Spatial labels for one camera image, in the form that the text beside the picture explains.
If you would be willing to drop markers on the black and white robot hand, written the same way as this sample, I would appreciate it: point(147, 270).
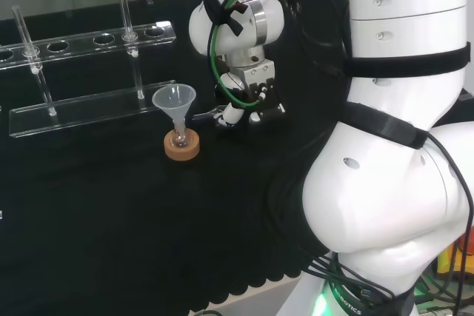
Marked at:
point(259, 88)

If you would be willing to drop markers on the clear glass weighing funnel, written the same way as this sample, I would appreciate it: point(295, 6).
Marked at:
point(203, 115)

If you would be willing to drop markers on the translucent plastic funnel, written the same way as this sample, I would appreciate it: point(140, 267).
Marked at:
point(173, 98)

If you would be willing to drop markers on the clear acrylic funnel stand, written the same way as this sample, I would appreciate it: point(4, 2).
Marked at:
point(92, 109)

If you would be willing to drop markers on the glass round-bottom flask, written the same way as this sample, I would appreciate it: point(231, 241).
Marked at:
point(180, 140)

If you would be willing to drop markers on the black bench cloth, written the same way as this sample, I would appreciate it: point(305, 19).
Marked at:
point(111, 201)

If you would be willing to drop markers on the yellow stop button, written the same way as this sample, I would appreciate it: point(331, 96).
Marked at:
point(450, 260)

